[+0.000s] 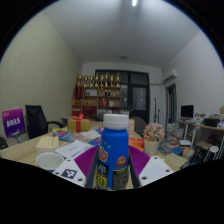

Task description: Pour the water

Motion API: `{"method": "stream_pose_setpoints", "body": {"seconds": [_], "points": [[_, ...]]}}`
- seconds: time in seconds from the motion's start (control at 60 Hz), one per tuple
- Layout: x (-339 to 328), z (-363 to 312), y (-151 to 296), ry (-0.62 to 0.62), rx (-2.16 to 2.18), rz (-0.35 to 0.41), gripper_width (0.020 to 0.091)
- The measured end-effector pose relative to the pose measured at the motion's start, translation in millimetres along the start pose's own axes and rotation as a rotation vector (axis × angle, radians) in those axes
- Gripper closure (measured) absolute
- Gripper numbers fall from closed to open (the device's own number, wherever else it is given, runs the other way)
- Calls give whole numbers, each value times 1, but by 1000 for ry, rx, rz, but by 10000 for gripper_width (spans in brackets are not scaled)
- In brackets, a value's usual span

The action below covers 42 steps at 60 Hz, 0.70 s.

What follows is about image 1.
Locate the white air conditioner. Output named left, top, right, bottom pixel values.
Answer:
left=162, top=68, right=178, bottom=84

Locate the black mug white inside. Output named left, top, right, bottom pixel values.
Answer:
left=35, top=152, right=65, bottom=173

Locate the black mesh office chair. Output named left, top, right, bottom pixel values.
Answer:
left=25, top=104, right=66, bottom=140

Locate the orange upright carton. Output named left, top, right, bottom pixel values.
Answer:
left=126, top=118, right=136, bottom=136

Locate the stack of books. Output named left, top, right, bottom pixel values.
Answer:
left=165, top=122, right=184, bottom=143

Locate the cream notepad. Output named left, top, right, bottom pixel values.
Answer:
left=35, top=135, right=60, bottom=154

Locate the black computer monitor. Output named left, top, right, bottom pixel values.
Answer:
left=180, top=104, right=195, bottom=119

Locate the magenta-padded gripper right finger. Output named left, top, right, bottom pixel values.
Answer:
left=128, top=144, right=175, bottom=189

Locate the blue book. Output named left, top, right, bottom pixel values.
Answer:
left=88, top=137, right=103, bottom=147

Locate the potted pink flower bunch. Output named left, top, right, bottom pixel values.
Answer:
left=143, top=122, right=166, bottom=157

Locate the yellow gift box red ribbon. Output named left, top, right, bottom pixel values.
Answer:
left=67, top=113, right=91, bottom=134

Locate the white round stool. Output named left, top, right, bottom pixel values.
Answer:
left=203, top=145, right=221, bottom=163

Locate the wooden shelf unit with trophies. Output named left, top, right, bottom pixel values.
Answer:
left=71, top=72, right=122, bottom=118

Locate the wooden side desk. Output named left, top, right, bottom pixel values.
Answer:
left=178, top=116, right=224, bottom=161

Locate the white paper sheet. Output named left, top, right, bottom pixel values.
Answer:
left=54, top=139, right=94, bottom=160

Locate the dark glass door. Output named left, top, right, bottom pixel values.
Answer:
left=94, top=69, right=150, bottom=124

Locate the orange book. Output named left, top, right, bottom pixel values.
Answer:
left=128, top=137, right=146, bottom=153

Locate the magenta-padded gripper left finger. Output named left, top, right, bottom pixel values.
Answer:
left=52, top=144, right=100, bottom=189

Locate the purple sign board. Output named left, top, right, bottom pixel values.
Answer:
left=1, top=108, right=27, bottom=138

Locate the blue white-capped drink bottle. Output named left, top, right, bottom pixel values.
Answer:
left=95, top=113, right=130, bottom=191

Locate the colourful magazine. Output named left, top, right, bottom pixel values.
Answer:
left=52, top=129, right=84, bottom=143

